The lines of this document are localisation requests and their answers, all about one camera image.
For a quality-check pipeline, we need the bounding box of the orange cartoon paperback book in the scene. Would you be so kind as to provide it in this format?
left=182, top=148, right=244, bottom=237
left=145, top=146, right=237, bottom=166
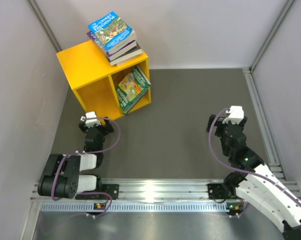
left=125, top=91, right=150, bottom=114

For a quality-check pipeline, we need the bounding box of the dark green treehouse book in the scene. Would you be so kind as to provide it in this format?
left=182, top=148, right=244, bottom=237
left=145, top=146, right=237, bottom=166
left=115, top=65, right=151, bottom=113

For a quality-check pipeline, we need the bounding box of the dark brown paperback book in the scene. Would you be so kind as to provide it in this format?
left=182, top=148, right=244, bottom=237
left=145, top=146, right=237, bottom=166
left=108, top=43, right=143, bottom=66

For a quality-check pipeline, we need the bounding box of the purple 52-storey treehouse book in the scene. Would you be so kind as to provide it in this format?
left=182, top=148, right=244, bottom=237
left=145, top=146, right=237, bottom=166
left=86, top=31, right=137, bottom=61

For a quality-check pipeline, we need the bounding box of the light blue 26-storey treehouse book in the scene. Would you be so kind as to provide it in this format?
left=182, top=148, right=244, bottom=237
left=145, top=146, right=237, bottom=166
left=88, top=11, right=137, bottom=50

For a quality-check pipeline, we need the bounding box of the blue 91-storey treehouse book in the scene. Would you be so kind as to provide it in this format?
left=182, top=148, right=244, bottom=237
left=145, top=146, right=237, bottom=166
left=122, top=99, right=144, bottom=115

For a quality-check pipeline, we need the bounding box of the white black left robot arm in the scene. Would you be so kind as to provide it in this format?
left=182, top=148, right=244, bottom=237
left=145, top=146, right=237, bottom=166
left=37, top=119, right=114, bottom=199

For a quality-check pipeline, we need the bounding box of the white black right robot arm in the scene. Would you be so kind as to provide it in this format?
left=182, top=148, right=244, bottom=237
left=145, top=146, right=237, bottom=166
left=206, top=114, right=301, bottom=240

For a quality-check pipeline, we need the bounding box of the yellow wooden cubby shelf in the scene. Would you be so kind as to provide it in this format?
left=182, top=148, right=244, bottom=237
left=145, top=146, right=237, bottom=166
left=56, top=40, right=150, bottom=120

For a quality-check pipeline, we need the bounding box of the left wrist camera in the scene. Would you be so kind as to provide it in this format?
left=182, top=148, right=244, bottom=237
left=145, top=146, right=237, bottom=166
left=80, top=111, right=102, bottom=128

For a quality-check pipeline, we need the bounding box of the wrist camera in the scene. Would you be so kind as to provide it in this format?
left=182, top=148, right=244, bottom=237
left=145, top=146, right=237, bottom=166
left=80, top=111, right=102, bottom=128
left=222, top=105, right=245, bottom=125

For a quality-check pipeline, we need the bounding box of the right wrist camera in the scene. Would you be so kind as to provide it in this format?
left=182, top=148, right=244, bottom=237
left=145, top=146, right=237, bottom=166
left=222, top=105, right=245, bottom=125

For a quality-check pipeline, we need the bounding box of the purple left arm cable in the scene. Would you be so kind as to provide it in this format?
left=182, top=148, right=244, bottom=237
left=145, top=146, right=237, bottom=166
left=51, top=116, right=122, bottom=218

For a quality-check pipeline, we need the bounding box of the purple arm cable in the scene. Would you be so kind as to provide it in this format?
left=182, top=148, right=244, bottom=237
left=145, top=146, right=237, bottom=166
left=51, top=116, right=122, bottom=218
left=207, top=107, right=301, bottom=218

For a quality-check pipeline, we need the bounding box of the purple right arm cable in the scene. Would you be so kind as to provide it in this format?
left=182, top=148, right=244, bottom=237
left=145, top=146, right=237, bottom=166
left=207, top=107, right=301, bottom=218

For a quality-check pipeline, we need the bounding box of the aluminium right side rail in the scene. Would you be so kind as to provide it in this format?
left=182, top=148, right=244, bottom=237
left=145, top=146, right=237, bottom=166
left=242, top=67, right=288, bottom=181

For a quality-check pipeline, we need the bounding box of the aluminium mounting rail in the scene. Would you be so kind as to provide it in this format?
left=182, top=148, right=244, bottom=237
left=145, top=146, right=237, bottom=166
left=30, top=178, right=247, bottom=213

